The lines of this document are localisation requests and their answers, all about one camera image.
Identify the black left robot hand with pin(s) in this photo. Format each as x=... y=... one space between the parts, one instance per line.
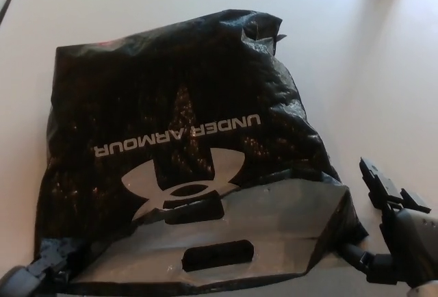
x=20 y=281

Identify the black Under Armour plastic bag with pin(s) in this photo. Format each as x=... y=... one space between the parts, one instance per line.
x=164 y=98

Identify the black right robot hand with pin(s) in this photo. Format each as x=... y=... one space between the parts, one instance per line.
x=410 y=239

